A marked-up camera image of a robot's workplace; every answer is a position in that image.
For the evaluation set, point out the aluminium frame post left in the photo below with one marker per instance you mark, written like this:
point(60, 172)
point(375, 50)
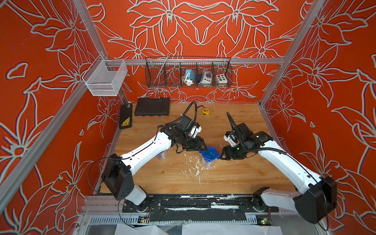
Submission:
point(94, 35)

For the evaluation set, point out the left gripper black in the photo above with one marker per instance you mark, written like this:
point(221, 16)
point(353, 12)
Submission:
point(198, 145)

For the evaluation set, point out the grey device in basket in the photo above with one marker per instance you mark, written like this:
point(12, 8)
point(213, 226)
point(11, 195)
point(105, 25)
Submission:
point(204, 79)

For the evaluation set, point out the yellow tape measure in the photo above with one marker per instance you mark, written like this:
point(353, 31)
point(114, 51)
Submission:
point(205, 111)

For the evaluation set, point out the aluminium crossbar back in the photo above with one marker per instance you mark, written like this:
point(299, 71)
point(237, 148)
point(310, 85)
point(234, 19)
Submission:
point(233, 61)

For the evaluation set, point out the clear plastic container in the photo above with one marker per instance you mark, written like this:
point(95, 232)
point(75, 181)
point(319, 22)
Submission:
point(207, 165)
point(163, 155)

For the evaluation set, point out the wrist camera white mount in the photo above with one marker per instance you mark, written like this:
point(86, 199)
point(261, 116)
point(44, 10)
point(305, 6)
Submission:
point(188, 126)
point(231, 138)

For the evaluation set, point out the black wire wall basket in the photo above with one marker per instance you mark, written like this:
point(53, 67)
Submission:
point(168, 74)

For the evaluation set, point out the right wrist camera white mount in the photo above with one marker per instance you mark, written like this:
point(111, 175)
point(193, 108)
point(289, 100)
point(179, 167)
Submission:
point(231, 138)

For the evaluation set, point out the black box yellow label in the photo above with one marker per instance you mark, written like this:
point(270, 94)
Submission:
point(126, 115)

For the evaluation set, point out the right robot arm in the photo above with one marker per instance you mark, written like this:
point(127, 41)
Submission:
point(315, 196)

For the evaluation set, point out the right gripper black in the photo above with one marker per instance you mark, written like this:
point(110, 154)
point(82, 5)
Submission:
point(227, 153)

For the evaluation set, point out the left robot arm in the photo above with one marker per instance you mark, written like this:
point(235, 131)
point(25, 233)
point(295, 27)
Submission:
point(119, 170)

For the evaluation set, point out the blue lid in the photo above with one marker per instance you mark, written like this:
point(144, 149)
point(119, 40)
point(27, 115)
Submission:
point(210, 154)

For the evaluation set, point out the aluminium frame post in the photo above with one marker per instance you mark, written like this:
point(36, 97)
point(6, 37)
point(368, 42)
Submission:
point(94, 35)
point(301, 33)

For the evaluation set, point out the aluminium frame post right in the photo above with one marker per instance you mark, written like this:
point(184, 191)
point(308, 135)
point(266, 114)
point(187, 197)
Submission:
point(301, 33)

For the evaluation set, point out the white button box in basket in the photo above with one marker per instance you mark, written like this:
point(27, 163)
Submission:
point(221, 80)

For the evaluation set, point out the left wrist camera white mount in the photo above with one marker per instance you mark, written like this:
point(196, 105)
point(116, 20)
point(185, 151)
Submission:
point(188, 126)

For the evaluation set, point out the blue white item in basket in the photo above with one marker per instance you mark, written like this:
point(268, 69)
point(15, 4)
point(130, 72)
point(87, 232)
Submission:
point(189, 77)

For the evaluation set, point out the white wire basket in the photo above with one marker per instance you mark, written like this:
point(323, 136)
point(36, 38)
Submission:
point(104, 80)

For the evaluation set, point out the black tool case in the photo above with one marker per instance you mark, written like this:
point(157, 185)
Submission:
point(148, 107)

